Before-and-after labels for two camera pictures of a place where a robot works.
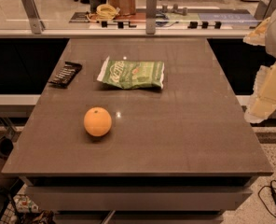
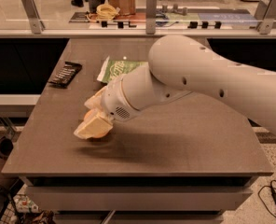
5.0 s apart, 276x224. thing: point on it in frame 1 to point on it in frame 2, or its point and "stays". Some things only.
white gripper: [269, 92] to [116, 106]
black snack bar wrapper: [65, 75] stays
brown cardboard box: [124, 0] stays
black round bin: [3, 147] stays
